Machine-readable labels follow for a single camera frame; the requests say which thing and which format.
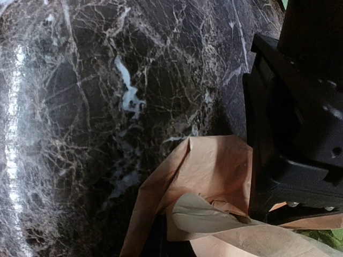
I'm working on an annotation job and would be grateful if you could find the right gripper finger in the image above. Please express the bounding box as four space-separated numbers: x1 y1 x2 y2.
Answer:
141 215 171 257

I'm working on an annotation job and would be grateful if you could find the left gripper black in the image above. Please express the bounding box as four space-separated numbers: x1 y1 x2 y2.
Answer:
243 1 342 222

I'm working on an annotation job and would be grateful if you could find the beige pink wrapping paper sheet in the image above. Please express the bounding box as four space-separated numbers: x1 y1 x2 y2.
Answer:
121 135 342 256

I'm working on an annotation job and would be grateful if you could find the green leafy fake flower bunch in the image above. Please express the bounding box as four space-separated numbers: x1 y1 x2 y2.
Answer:
296 229 342 251

